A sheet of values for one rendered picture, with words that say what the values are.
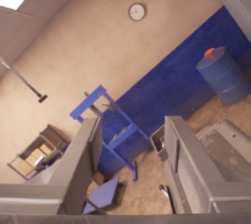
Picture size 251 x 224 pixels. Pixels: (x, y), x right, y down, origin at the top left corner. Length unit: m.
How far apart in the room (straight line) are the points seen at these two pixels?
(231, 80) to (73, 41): 2.99
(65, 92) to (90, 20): 1.56
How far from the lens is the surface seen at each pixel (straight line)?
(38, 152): 4.51
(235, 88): 3.59
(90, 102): 3.47
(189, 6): 3.98
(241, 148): 0.98
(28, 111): 4.60
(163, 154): 2.90
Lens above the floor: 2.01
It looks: 11 degrees down
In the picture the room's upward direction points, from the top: 44 degrees counter-clockwise
